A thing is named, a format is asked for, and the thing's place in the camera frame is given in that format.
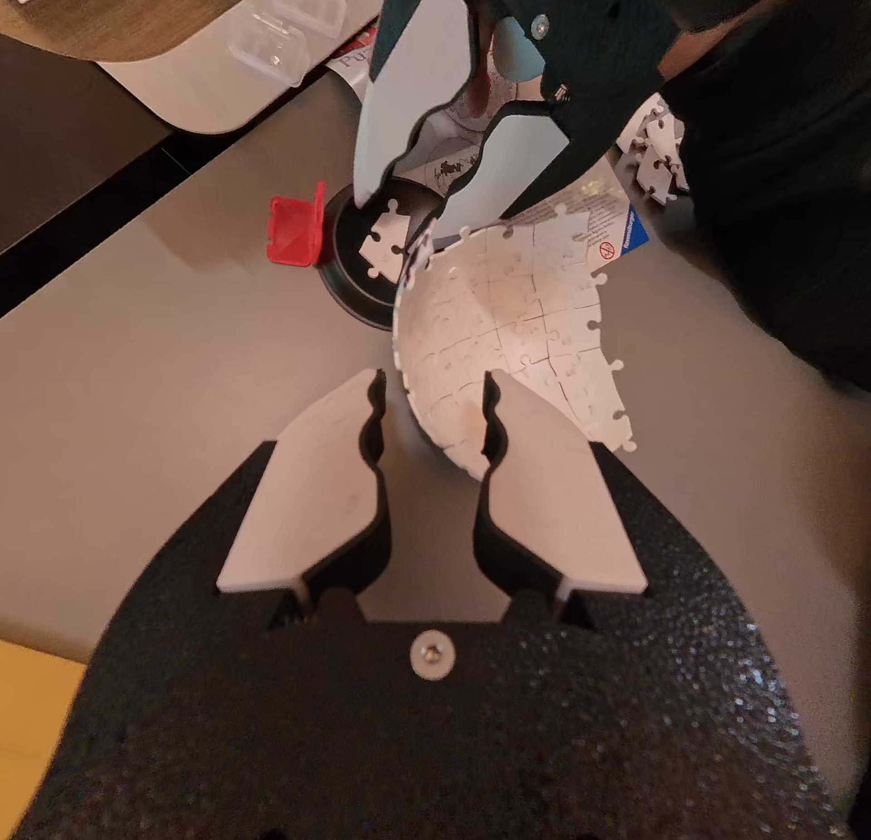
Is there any yellow plastic bin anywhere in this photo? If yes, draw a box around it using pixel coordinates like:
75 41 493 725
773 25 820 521
0 639 86 840

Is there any puzzle piece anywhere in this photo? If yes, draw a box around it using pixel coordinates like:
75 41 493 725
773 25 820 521
358 199 412 279

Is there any pile of puzzle pieces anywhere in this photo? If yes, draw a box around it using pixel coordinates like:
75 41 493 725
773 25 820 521
616 92 691 207

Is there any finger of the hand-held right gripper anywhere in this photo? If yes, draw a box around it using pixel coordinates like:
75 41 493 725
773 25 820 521
352 0 477 210
430 102 571 250

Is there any folded puzzle instruction leaflet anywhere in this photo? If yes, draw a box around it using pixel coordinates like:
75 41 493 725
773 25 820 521
327 27 651 273

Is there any person's right hand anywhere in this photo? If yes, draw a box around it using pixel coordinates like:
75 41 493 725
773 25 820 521
656 0 817 82

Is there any partly built white puzzle ball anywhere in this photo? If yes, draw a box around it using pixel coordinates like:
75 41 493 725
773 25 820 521
393 204 639 482

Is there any black round ball stand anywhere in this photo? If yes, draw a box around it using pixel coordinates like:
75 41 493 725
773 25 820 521
318 176 450 331

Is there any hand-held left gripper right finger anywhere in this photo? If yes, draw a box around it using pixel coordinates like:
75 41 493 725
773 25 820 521
473 369 649 603

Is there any person's right forearm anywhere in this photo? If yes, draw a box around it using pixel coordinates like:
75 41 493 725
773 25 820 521
660 0 871 395

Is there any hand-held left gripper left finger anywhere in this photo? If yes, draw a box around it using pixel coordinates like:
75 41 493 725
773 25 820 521
216 368 394 599

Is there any red plastic clip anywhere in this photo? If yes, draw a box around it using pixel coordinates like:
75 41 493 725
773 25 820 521
267 181 328 267

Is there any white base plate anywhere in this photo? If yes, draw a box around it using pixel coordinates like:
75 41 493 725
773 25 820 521
95 0 382 135

